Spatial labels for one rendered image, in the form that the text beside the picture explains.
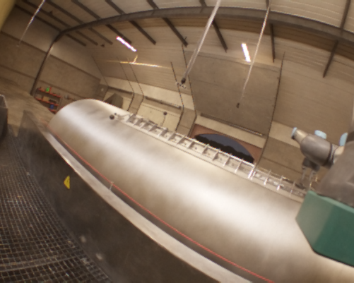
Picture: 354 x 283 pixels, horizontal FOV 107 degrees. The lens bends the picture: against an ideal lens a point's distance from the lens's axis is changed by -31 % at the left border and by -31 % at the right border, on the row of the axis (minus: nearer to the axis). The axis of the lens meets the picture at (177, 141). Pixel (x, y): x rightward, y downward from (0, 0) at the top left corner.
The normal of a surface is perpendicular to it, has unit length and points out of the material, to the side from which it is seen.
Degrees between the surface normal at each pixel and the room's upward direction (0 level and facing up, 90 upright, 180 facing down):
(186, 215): 67
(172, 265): 90
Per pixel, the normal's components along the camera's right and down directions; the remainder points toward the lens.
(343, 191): -0.92, -0.38
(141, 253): -0.47, -0.16
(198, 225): -0.30, -0.47
